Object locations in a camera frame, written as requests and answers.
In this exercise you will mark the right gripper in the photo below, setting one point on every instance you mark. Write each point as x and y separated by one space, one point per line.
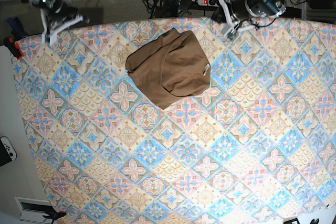
56 22

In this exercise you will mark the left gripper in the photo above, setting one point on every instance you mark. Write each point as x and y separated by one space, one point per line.
236 16

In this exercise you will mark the brown t-shirt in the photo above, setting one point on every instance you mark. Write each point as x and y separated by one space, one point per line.
170 68

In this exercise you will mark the white power strip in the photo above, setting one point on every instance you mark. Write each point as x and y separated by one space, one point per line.
211 3

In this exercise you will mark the blue black clamp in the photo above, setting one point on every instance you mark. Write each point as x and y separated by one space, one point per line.
18 31

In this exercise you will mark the red black clamp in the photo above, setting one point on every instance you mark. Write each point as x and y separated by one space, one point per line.
13 47

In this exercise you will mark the game console controller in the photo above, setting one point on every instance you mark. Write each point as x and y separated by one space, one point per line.
7 152

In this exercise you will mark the patterned tile tablecloth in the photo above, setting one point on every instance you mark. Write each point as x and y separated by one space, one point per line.
258 145

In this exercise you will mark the white box with window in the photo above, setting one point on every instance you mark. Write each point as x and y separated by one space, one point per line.
33 210

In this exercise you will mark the orange black bottom clamp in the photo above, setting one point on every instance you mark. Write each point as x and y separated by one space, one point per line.
53 215

